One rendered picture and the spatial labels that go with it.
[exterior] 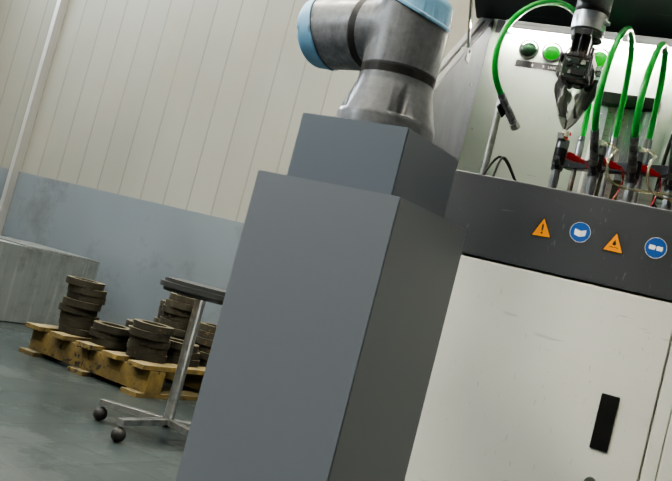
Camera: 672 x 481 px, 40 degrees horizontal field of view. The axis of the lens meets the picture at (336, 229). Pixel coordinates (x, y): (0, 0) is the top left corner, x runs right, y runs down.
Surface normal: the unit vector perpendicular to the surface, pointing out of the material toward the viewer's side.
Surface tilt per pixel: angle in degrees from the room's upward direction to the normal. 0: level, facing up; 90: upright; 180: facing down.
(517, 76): 90
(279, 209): 90
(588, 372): 90
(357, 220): 90
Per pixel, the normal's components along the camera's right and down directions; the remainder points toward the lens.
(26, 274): 0.83, 0.18
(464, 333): -0.38, -0.15
